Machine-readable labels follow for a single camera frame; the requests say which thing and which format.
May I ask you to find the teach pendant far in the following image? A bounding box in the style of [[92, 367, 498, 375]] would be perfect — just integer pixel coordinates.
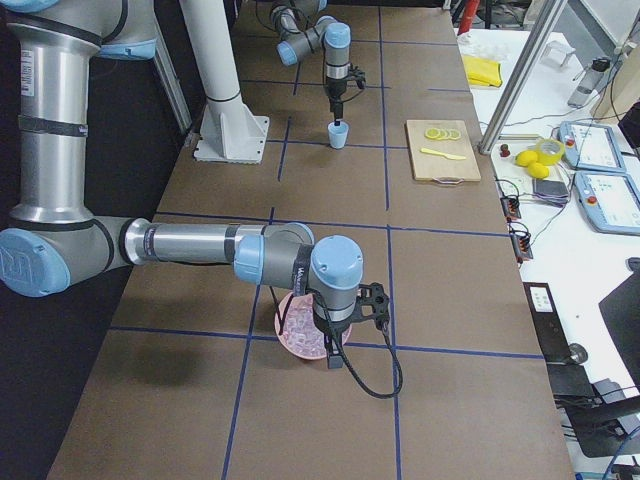
[[558, 121, 626, 173]]

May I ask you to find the yellow tape roll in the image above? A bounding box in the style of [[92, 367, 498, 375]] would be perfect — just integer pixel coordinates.
[[534, 138, 565, 166]]

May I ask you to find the whole lemon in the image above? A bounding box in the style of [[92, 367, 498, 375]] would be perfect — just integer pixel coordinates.
[[526, 162, 550, 180], [515, 150, 539, 167]]

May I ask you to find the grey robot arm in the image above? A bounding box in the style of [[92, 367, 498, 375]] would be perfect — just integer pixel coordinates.
[[1, 27, 183, 376], [269, 1, 351, 127]]

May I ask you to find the clear ice cubes pile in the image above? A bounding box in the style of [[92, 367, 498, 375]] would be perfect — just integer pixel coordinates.
[[281, 307, 326, 360]]

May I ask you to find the teach pendant near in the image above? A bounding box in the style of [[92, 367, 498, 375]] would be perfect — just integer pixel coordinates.
[[574, 171, 640, 236]]

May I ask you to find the yellow plastic knife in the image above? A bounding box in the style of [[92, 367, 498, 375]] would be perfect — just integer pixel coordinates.
[[420, 147, 467, 161]]

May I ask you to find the teach pendant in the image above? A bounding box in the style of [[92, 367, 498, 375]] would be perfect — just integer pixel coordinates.
[[574, 171, 640, 236], [558, 121, 626, 173]]

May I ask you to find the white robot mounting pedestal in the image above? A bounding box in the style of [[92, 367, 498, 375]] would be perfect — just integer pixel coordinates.
[[180, 0, 270, 164]]

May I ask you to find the light blue paper cup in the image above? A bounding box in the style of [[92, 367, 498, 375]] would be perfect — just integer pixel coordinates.
[[327, 120, 349, 150]]

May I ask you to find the pink bowl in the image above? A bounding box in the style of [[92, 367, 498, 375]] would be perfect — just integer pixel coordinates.
[[274, 293, 327, 360]]

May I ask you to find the purple grey wallet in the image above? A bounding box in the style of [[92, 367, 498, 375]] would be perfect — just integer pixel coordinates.
[[532, 178, 570, 206]]

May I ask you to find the aluminium frame post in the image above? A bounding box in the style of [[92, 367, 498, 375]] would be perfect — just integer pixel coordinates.
[[478, 0, 568, 155]]

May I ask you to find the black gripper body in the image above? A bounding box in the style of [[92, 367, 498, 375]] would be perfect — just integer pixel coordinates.
[[314, 315, 350, 356], [325, 78, 347, 111]]

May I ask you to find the yellow cloth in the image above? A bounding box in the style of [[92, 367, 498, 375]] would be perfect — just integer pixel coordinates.
[[462, 55, 503, 88]]

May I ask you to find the bamboo cutting board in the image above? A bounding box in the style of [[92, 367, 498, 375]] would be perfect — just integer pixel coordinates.
[[405, 120, 481, 185]]

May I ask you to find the black braided cable right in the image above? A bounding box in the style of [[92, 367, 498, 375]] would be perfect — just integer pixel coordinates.
[[319, 299, 404, 400]]

